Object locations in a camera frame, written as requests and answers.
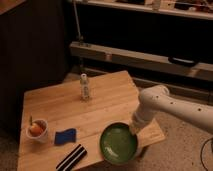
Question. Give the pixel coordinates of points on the blue sponge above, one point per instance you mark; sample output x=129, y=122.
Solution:
x=66, y=136

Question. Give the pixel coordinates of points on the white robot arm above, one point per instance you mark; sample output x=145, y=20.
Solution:
x=157, y=98

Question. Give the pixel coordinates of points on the green ceramic bowl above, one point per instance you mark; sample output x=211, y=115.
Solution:
x=117, y=145

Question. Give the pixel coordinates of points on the grey metal shelf rail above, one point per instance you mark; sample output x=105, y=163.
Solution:
x=140, y=60

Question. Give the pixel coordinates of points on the clear plastic bottle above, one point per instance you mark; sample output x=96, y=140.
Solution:
x=85, y=91

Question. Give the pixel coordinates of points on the black white striped cloth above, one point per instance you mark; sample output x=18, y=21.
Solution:
x=72, y=159

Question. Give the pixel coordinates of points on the metal vertical pole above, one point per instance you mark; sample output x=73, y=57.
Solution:
x=79, y=37

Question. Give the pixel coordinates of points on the black handle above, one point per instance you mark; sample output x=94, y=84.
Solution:
x=187, y=63

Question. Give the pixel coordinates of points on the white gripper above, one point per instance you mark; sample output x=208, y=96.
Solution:
x=140, y=119

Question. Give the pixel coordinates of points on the upper shelf board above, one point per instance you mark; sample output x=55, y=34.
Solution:
x=143, y=8

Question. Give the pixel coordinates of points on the white paper cup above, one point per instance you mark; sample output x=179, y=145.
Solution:
x=44, y=136

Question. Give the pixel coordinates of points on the orange fruit in cup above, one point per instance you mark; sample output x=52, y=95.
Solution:
x=35, y=129

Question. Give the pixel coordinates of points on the wooden table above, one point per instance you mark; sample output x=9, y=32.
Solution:
x=114, y=97

